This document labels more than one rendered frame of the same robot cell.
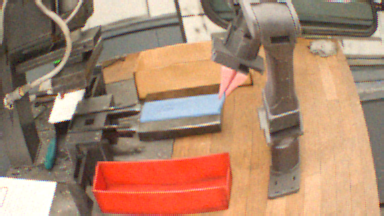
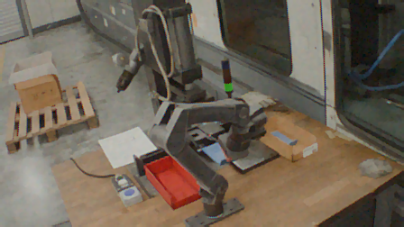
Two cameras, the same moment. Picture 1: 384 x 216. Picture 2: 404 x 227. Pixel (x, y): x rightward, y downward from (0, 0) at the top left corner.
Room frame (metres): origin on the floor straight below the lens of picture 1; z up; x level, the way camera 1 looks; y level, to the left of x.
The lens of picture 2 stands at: (0.53, -1.06, 1.78)
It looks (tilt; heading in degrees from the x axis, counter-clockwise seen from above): 25 degrees down; 57
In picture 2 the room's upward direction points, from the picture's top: 9 degrees counter-clockwise
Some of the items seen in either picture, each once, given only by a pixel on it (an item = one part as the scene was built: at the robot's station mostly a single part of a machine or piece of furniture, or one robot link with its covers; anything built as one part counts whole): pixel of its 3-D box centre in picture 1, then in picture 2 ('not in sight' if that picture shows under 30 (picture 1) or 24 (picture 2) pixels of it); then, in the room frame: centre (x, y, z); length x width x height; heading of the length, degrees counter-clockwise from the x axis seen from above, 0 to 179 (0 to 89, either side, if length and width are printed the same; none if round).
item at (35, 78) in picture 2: not in sight; (38, 81); (1.45, 3.76, 0.40); 0.67 x 0.60 x 0.50; 73
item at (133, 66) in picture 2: not in sight; (133, 66); (1.25, 0.52, 1.25); 0.19 x 0.07 x 0.19; 171
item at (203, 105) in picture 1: (183, 100); (219, 151); (1.28, 0.01, 1.00); 0.15 x 0.07 x 0.03; 81
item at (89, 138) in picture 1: (87, 121); (197, 133); (1.33, 0.22, 0.98); 0.20 x 0.10 x 0.01; 171
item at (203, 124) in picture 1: (181, 111); (250, 155); (1.42, 0.02, 0.91); 0.17 x 0.16 x 0.02; 171
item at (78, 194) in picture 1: (79, 192); (143, 163); (1.08, 0.26, 0.95); 0.06 x 0.03 x 0.09; 171
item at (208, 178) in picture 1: (157, 189); (172, 180); (1.10, 0.09, 0.93); 0.25 x 0.12 x 0.06; 81
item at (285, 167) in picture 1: (285, 154); (212, 206); (1.11, -0.15, 0.94); 0.20 x 0.07 x 0.08; 171
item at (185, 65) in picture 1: (195, 66); (285, 138); (1.58, -0.02, 0.93); 0.25 x 0.13 x 0.08; 81
